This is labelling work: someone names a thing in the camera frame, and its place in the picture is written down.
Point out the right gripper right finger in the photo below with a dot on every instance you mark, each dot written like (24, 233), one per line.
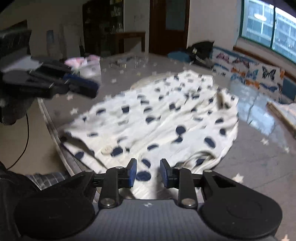
(181, 179)

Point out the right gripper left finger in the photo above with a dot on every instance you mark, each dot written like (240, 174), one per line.
(114, 179)

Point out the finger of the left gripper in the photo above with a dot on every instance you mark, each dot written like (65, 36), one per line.
(56, 70)
(83, 87)

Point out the white navy dotted garment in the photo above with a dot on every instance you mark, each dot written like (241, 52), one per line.
(185, 119)

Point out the black gloved left hand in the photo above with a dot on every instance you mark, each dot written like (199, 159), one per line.
(13, 109)

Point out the pink white cloth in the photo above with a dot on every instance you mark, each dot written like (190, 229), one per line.
(87, 67)

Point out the dark wooden desk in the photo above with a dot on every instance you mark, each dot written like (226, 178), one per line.
(123, 42)

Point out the dark bookshelf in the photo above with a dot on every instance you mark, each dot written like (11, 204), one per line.
(100, 20)

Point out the grey star tablecloth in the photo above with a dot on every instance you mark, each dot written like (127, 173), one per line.
(263, 153)

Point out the dark wooden door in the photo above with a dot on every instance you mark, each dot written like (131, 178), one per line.
(168, 26)

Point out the blue sofa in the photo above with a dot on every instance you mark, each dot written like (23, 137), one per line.
(288, 87)

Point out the left butterfly pillow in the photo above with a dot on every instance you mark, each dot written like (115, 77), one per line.
(225, 63)

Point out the butterfly pillow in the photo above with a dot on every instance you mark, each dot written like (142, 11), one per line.
(225, 63)
(266, 79)

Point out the black bag on sofa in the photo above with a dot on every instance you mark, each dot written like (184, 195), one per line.
(199, 54)

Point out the striped folded blanket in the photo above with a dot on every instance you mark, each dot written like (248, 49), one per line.
(285, 112)

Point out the right butterfly pillow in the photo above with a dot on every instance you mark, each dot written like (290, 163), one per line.
(266, 79)

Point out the green framed window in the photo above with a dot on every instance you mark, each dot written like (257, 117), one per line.
(271, 24)

